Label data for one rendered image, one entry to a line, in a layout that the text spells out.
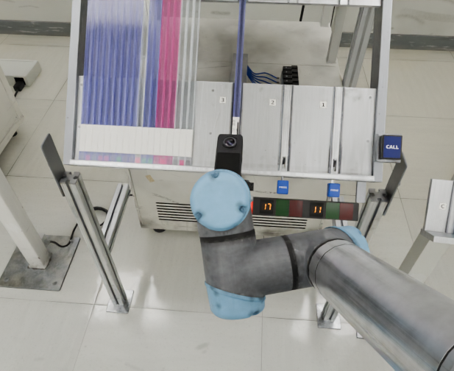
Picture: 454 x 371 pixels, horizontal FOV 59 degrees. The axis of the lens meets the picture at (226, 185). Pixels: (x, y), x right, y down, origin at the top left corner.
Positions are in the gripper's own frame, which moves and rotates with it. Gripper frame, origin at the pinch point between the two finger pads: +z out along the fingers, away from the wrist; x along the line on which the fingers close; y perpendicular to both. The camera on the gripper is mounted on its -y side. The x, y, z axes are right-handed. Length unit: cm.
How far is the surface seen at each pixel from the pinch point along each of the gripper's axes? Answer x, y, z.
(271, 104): 7.6, -18.1, 4.9
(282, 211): 11.3, 5.3, 5.8
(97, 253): -40, 23, 35
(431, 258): 56, 17, 33
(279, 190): 10.4, 0.6, 3.7
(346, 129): 24.0, -13.3, 4.9
